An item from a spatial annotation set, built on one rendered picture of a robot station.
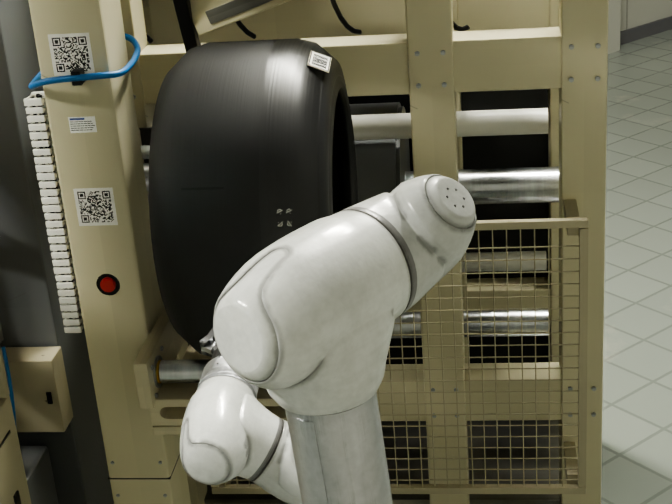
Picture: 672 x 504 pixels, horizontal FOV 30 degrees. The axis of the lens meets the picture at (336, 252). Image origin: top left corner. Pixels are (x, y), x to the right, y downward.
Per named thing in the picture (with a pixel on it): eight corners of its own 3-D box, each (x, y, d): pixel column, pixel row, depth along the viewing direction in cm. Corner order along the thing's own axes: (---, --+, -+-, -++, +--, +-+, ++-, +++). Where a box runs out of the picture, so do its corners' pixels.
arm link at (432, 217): (373, 213, 152) (296, 255, 143) (452, 131, 138) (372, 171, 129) (438, 300, 150) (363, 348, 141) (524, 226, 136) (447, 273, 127)
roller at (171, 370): (155, 354, 240) (160, 370, 243) (151, 373, 237) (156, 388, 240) (336, 352, 235) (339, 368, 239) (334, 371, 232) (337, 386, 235)
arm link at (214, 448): (178, 405, 189) (253, 445, 192) (156, 476, 176) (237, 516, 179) (212, 359, 184) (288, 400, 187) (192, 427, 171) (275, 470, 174)
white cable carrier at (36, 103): (64, 333, 246) (22, 99, 227) (71, 321, 251) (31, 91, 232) (86, 333, 245) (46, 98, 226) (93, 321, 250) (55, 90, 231)
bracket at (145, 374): (139, 410, 237) (132, 364, 233) (184, 315, 273) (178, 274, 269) (156, 409, 236) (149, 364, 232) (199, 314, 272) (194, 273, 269)
